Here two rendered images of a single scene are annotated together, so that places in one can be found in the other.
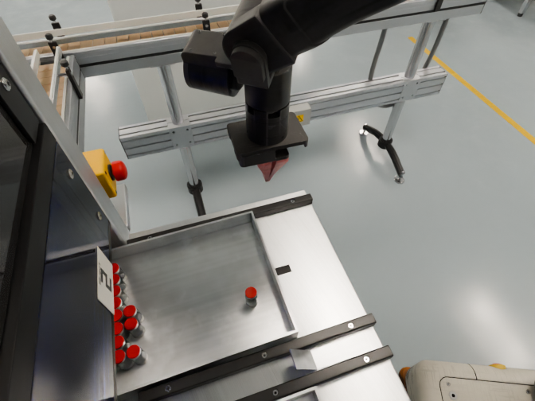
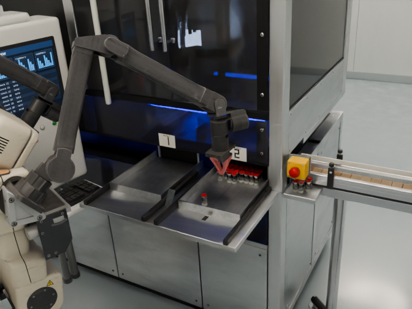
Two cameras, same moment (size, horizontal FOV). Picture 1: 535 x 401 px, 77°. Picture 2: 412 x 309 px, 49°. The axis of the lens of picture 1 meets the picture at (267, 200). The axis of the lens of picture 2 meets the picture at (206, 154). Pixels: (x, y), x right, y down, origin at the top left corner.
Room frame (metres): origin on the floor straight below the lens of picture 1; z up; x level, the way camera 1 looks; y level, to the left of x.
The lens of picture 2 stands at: (1.37, -0.96, 1.82)
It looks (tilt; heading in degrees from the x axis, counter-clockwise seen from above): 26 degrees down; 138
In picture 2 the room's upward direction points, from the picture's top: 3 degrees counter-clockwise
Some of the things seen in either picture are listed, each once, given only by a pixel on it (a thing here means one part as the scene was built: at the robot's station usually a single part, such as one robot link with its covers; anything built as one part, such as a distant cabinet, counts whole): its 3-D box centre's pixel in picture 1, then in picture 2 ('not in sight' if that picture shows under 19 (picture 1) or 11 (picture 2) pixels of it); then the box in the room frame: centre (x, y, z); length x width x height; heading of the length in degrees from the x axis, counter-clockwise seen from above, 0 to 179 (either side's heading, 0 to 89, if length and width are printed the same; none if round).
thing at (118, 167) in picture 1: (116, 171); (294, 171); (0.45, 0.30, 0.99); 0.04 x 0.04 x 0.04; 18
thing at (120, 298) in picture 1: (119, 313); (238, 176); (0.20, 0.26, 0.90); 0.18 x 0.02 x 0.05; 19
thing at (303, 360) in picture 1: (332, 349); (162, 204); (0.14, -0.10, 0.91); 0.14 x 0.03 x 0.06; 107
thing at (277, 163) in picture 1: (259, 160); (222, 160); (0.36, 0.01, 1.12); 0.07 x 0.07 x 0.09; 17
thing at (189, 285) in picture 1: (184, 295); (227, 190); (0.24, 0.15, 0.90); 0.34 x 0.26 x 0.04; 109
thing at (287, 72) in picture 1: (263, 79); (221, 126); (0.36, 0.01, 1.25); 0.07 x 0.06 x 0.07; 71
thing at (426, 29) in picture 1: (403, 91); not in sight; (1.52, -0.71, 0.46); 0.09 x 0.09 x 0.77; 18
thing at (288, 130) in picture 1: (267, 121); (220, 143); (0.36, 0.00, 1.19); 0.10 x 0.07 x 0.07; 107
